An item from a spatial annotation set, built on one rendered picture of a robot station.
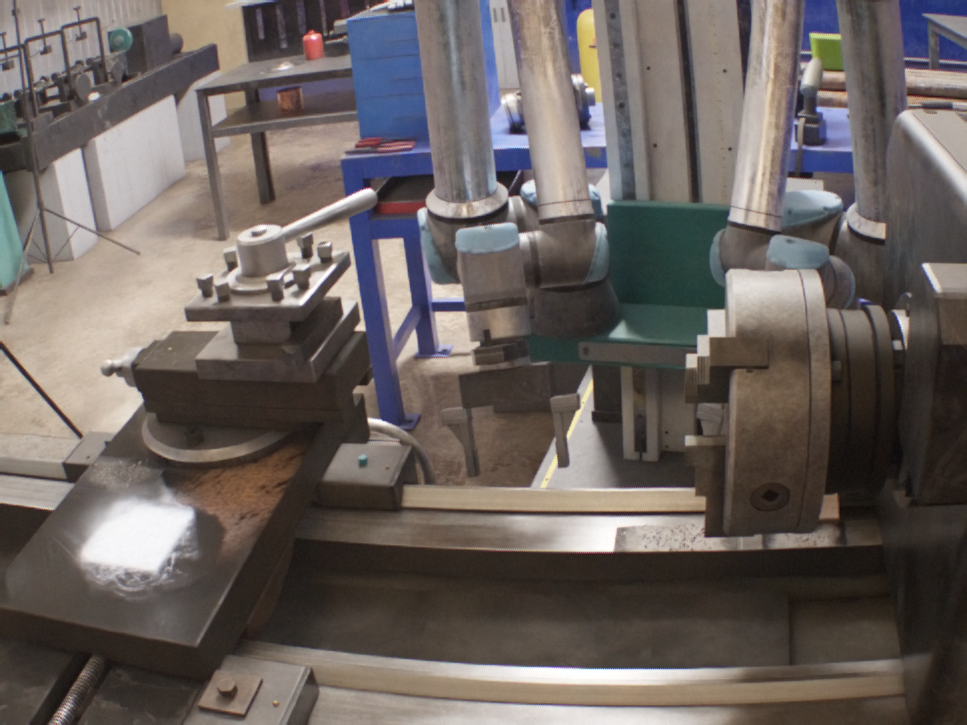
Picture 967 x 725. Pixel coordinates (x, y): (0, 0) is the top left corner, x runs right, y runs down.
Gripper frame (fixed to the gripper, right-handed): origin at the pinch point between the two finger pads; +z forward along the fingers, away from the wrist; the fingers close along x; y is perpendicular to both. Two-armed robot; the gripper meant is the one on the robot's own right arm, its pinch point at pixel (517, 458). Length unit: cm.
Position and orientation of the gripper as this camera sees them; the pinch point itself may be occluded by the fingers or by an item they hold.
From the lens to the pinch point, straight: 149.4
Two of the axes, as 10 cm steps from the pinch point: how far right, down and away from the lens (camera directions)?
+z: 1.3, 9.9, 0.4
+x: -9.7, 1.2, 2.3
